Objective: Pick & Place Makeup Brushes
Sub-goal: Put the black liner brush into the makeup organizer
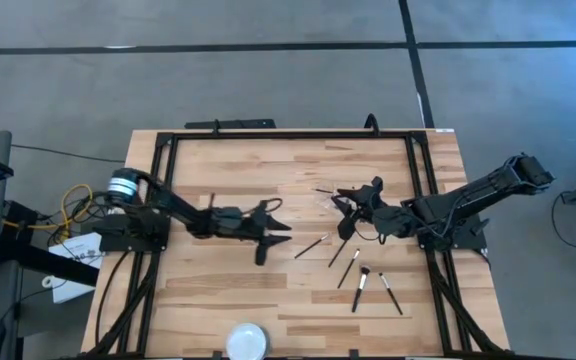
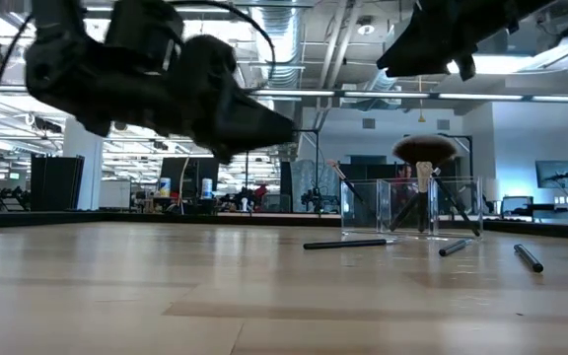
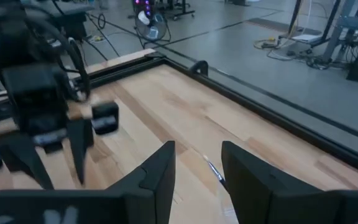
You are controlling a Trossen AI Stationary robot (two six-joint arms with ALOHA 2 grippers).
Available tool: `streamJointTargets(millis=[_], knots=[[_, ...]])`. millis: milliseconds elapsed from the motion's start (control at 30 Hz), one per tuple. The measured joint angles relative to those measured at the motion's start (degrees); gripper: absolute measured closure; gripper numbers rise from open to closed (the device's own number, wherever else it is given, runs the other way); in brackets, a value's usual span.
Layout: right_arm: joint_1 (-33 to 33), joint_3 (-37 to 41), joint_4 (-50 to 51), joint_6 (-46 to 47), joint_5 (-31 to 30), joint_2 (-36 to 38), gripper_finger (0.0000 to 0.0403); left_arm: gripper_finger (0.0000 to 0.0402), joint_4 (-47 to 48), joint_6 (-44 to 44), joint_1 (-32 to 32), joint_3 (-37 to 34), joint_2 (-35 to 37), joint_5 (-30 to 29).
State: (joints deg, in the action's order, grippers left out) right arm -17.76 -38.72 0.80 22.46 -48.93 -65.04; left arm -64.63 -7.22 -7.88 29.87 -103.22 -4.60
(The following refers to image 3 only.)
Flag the thin black makeup brush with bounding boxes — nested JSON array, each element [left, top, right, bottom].
[[203, 154, 227, 189]]

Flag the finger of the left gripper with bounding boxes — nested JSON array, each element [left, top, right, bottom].
[[0, 134, 55, 190], [67, 118, 94, 184]]

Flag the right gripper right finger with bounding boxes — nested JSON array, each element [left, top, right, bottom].
[[221, 141, 358, 224]]

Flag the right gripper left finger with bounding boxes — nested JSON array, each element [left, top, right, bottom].
[[0, 139, 177, 224]]

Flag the black wheeled stand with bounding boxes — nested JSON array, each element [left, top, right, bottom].
[[154, 0, 195, 21]]

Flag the grey desk frame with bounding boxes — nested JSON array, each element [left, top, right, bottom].
[[321, 0, 358, 63]]

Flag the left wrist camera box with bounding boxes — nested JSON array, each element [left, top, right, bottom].
[[2, 63, 70, 133]]

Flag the black left camera cable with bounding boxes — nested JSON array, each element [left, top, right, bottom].
[[26, 17, 91, 102]]

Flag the black aluminium table frame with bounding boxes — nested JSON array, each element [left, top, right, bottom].
[[70, 51, 358, 181]]

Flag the device with purple lights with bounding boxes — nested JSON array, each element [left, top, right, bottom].
[[132, 0, 155, 19]]

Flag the round blue floor fan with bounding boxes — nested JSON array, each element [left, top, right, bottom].
[[134, 11, 170, 42]]

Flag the black table clamp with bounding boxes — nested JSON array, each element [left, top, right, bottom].
[[188, 60, 209, 77]]

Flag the black cable bundle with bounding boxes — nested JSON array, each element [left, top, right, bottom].
[[267, 46, 332, 71]]

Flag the flat white box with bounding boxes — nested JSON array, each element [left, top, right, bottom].
[[291, 33, 323, 44]]

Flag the black stand legs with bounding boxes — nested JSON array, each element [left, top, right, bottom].
[[278, 0, 343, 47]]

